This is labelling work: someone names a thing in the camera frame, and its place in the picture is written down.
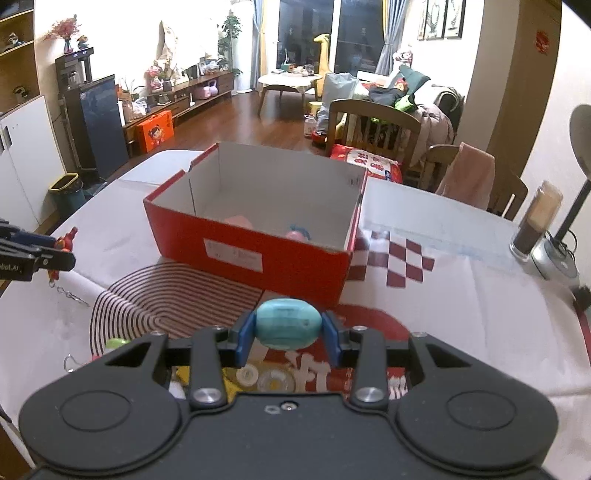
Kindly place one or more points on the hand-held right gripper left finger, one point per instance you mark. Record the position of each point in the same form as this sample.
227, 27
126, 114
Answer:
242, 338

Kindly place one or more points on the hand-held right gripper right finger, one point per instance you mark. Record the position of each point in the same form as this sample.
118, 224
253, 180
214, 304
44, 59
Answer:
331, 338

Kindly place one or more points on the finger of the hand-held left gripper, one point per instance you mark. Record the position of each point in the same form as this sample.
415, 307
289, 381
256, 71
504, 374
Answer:
27, 240
53, 261

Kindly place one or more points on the teal egg-shaped toy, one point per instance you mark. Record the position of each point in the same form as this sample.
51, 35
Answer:
287, 323

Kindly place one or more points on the red cardboard box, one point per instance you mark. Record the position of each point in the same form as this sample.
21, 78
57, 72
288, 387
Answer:
258, 263

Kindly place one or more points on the light green plastic tube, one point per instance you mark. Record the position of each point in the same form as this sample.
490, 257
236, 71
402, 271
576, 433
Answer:
115, 344

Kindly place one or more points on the clear correction tape dispenser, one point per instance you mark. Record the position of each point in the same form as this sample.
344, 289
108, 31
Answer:
272, 381

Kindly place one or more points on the dark trash bin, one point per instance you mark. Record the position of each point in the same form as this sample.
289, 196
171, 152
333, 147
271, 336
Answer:
67, 194

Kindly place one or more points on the white cabinet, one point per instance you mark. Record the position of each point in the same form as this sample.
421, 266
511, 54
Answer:
27, 161

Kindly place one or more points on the pink toy with teal loop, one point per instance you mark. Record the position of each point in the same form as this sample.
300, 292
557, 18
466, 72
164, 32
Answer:
298, 233

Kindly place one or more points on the pink plastic toy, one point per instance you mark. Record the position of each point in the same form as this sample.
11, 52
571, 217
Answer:
238, 221

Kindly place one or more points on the printed red white tablecloth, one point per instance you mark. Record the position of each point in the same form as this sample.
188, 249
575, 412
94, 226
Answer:
461, 314

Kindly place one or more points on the black water dispenser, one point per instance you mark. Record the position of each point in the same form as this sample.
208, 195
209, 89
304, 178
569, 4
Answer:
99, 124

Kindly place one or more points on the orange gift box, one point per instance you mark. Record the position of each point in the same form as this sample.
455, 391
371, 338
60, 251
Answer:
156, 131

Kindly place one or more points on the red printed bag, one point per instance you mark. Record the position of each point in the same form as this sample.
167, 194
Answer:
369, 161

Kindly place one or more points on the red flower vase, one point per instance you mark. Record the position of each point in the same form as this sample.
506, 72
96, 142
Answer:
67, 34

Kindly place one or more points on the pink cloth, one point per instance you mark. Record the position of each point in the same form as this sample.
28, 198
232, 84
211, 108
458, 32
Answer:
466, 177

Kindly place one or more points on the small bottle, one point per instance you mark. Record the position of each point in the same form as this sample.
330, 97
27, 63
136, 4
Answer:
310, 125

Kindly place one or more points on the wooden dining chair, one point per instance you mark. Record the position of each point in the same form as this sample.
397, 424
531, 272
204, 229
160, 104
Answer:
374, 115
508, 189

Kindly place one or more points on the wooden tv cabinet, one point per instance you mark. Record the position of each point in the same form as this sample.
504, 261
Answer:
203, 90

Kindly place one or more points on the pink kettle bag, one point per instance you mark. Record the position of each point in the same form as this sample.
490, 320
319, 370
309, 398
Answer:
205, 90

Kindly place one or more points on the glass jar with dark contents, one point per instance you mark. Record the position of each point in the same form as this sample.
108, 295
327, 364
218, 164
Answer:
535, 221

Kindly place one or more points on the black desk lamp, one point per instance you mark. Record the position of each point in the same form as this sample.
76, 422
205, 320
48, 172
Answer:
556, 261

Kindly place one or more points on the light blue plastic bag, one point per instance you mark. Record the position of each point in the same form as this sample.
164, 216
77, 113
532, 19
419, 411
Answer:
337, 97

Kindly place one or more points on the sofa with piled clothes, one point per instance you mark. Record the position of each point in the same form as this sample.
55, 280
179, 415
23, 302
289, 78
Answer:
429, 110

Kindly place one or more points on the round wooden coffee table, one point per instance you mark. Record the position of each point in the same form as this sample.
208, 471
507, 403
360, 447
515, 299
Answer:
288, 81

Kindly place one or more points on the potted green plant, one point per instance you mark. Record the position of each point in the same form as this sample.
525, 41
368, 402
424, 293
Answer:
231, 37

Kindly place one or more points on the yellow giraffe toy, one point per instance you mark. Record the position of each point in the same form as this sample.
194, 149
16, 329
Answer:
322, 48

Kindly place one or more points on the grey blue curtain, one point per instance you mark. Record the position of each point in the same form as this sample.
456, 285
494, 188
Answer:
265, 32
397, 32

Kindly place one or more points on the wooden wall shelf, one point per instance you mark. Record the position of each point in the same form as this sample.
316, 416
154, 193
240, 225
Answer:
18, 55

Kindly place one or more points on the framed wall pictures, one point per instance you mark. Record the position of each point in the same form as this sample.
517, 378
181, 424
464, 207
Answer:
441, 18

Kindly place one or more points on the red wall sticker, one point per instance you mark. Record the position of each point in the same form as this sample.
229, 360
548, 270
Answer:
543, 42

